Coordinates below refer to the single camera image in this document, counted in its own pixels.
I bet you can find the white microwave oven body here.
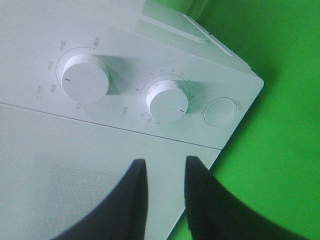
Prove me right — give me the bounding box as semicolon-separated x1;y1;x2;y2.
0;0;264;149

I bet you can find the round door release button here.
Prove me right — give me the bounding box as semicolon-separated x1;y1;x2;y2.
203;97;237;127

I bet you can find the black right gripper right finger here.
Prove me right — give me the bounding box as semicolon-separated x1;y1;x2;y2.
184;156;306;240

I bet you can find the white microwave door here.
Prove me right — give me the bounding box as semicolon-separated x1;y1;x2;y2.
0;104;220;240

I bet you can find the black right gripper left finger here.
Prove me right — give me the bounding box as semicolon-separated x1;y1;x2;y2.
54;159;149;240

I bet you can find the white round knob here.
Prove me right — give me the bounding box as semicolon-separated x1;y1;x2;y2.
146;79;189;123
61;54;109;104

